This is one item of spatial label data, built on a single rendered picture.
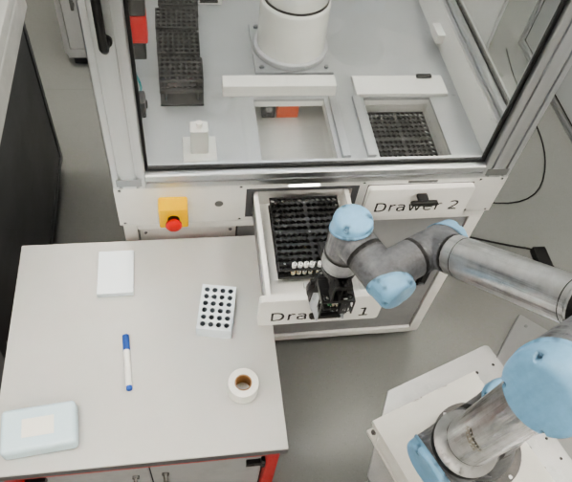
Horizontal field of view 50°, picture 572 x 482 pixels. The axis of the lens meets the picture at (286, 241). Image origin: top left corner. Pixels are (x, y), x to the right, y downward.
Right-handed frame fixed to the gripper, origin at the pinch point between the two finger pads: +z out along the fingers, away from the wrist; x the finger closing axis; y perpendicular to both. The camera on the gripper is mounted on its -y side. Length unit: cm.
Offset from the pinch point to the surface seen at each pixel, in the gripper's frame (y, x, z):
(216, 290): -12.8, -23.3, 11.6
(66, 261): -26, -60, 14
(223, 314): -5.4, -22.1, 10.6
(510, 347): -25, 91, 87
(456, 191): -31, 41, -1
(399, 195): -31.4, 25.5, 0.0
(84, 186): -117, -74, 90
